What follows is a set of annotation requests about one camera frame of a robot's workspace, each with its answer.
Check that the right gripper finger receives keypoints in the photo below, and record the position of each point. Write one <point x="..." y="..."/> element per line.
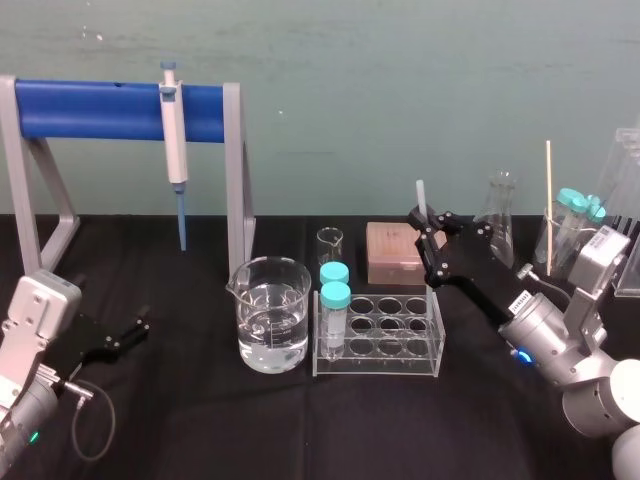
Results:
<point x="434" y="262"/>
<point x="450" y="221"/>

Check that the black table cloth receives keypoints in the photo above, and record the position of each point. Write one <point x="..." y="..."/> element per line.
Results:
<point x="200" y="425"/>

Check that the clear glass conical flask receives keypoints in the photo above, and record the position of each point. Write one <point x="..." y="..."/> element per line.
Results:
<point x="500" y="215"/>

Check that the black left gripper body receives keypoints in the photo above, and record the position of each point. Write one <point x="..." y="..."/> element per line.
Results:
<point x="95" y="340"/>

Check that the brown square box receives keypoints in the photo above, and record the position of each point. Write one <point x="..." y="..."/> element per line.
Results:
<point x="392" y="252"/>

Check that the large glass beaker with water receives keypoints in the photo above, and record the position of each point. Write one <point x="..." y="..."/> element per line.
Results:
<point x="270" y="325"/>

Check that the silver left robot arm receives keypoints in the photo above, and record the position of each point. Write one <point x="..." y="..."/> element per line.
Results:
<point x="35" y="320"/>

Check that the pale stirring rod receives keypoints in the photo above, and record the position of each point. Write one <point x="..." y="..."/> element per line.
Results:
<point x="420" y="195"/>

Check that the clear acrylic stand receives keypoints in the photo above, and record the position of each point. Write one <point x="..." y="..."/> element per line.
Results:
<point x="625" y="175"/>

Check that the white pipette blue tip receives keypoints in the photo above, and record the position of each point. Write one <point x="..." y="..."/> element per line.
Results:
<point x="174" y="140"/>

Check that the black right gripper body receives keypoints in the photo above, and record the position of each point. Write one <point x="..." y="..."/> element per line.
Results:
<point x="475" y="295"/>

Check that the grey pipette stand blue bar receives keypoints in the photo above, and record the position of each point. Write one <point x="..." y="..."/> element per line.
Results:
<point x="90" y="112"/>

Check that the thin wooden stick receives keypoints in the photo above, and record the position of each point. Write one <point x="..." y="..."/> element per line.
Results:
<point x="548" y="190"/>

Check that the clear acrylic tube rack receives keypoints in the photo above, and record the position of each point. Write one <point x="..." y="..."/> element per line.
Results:
<point x="395" y="345"/>

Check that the small empty glass beaker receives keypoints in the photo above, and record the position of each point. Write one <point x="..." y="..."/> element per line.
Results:
<point x="330" y="247"/>

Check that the clear tube teal cap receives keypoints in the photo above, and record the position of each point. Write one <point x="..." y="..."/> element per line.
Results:
<point x="334" y="273"/>
<point x="596" y="211"/>
<point x="335" y="300"/>
<point x="570" y="199"/>

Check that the clear beaker holding tubes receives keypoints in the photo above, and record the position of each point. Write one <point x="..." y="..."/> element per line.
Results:
<point x="562" y="240"/>

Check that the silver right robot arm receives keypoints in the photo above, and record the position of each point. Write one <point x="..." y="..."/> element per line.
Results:
<point x="585" y="350"/>

